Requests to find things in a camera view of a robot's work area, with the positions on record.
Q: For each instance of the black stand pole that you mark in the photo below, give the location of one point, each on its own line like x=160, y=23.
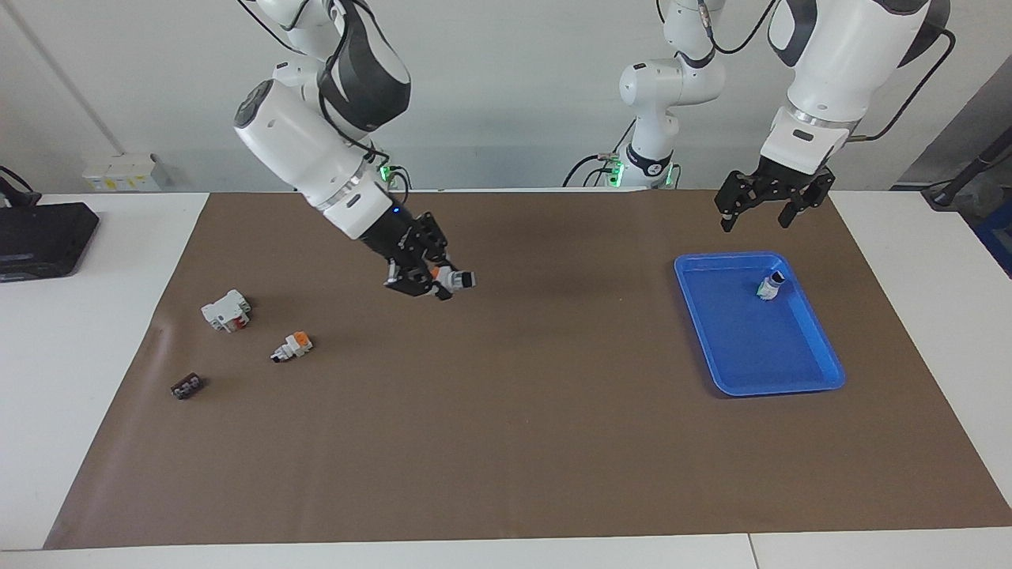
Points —
x=968, y=170

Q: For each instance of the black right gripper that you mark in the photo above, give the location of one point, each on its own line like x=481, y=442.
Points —
x=395, y=241

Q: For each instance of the blue plastic tray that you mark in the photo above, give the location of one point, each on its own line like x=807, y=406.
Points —
x=751, y=348

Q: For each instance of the black flat device box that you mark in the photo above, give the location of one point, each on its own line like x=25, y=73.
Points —
x=39, y=237

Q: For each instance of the orange-based switch with silver tip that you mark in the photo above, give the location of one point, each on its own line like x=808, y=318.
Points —
x=294, y=344

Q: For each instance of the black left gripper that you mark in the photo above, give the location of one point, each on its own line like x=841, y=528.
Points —
x=791, y=180

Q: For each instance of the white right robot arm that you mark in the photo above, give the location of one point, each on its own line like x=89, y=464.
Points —
x=300, y=142

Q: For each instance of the brown table mat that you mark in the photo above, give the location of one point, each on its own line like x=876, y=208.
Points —
x=506, y=395

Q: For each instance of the blue crate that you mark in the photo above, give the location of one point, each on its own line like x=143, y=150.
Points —
x=998, y=237

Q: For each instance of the small dark brown component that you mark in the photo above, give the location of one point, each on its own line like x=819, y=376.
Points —
x=186, y=386

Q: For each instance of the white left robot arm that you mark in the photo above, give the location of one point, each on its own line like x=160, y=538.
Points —
x=838, y=63

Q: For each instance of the green-based rotary switch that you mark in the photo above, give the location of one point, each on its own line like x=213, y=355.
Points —
x=769, y=288

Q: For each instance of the white wall socket box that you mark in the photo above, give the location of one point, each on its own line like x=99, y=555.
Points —
x=118, y=172

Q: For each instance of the orange-based switch with black knob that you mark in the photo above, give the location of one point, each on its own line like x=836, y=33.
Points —
x=457, y=279

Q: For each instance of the white circuit breaker with red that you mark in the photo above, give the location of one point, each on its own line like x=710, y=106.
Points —
x=223, y=310

